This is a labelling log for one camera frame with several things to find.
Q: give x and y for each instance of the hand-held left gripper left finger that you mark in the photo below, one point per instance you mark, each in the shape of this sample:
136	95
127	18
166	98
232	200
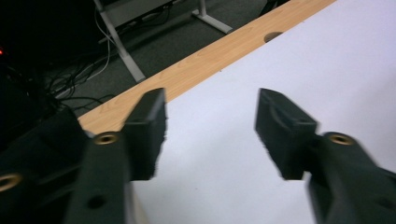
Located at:
146	137

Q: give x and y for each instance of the grey metal stand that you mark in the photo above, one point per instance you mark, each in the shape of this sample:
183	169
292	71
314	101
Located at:
124	53

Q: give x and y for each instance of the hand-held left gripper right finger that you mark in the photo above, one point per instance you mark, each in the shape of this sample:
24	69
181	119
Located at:
283	133

